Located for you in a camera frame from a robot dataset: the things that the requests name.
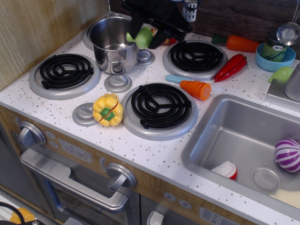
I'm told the green toy pear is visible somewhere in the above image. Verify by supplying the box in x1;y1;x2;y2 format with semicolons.
268;66;293;83

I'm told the stainless steel pot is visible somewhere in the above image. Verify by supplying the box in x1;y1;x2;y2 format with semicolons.
88;14;139;74

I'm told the red ketchup toy bottle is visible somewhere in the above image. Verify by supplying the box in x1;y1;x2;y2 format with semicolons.
151;28;177;44

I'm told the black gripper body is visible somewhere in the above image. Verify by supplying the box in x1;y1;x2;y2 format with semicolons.
121;0;192;41

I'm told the hanging silver spatula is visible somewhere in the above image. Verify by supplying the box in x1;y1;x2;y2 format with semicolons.
182;0;199;22

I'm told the hanging silver ladle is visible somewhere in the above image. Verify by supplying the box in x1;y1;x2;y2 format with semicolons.
276;0;300;46

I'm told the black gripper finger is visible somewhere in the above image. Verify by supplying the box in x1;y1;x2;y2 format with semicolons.
130;13;145;39
148;30;171;49

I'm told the white and red toy piece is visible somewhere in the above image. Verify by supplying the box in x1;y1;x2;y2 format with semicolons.
211;161;238;180

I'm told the whole orange toy carrot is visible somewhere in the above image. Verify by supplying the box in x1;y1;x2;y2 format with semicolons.
211;34;260;53

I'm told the grey knob disc middle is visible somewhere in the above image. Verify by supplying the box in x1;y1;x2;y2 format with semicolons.
104;74;132;93

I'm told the yellow object on floor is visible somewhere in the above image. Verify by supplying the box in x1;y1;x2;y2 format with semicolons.
8;207;36;223

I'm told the stove burner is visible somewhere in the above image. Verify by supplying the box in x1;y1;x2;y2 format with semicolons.
29;54;101;100
121;83;198;141
162;40;228;82

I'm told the back right stove burner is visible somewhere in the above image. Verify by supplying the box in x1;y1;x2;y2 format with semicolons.
162;40;228;82

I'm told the red toy chili pepper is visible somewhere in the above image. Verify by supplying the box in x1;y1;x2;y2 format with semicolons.
214;53;248;83

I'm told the light blue toy knife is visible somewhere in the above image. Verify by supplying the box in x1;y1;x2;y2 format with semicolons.
165;75;223;91

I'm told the green toy can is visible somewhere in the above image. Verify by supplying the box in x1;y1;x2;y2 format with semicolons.
260;30;287;62

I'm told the oven knob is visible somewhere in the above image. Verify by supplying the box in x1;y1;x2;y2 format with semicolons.
19;121;46;148
106;162;137;192

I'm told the grey oven door handle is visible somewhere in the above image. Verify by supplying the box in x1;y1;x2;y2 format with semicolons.
21;149;128;213

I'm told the purple striped toy onion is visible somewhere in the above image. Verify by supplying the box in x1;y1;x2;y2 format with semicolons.
274;139;300;173

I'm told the silver toy faucet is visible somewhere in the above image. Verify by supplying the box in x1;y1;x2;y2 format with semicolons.
264;64;300;111

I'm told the grey knob disc back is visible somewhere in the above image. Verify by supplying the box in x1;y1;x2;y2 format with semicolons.
137;49;155;66

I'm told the right oven knob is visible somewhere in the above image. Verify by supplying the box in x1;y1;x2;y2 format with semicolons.
106;162;137;192

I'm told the cut orange carrot piece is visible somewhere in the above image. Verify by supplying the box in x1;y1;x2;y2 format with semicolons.
180;81;211;101

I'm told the grey knob disc front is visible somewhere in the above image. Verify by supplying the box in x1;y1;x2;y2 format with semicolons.
72;103;98;127

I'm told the grey knob disc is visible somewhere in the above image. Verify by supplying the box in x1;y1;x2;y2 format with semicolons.
137;49;155;66
72;103;98;127
104;74;132;93

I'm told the front left stove burner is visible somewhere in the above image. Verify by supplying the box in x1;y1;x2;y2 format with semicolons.
29;54;101;100

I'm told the light green toy broccoli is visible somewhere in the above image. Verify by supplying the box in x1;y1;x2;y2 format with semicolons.
126;27;153;48

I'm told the left oven knob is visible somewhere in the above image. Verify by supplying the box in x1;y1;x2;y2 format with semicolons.
19;121;46;148

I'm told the blue plastic bowl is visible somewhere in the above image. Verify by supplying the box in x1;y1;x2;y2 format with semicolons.
255;44;296;72

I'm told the grey toy sink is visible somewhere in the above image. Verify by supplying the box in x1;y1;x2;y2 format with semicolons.
181;94;300;219

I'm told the front middle stove burner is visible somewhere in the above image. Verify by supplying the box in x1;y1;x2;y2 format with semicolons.
121;83;198;141

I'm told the yellow toy bell pepper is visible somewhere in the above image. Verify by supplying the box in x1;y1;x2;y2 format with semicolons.
92;93;124;127

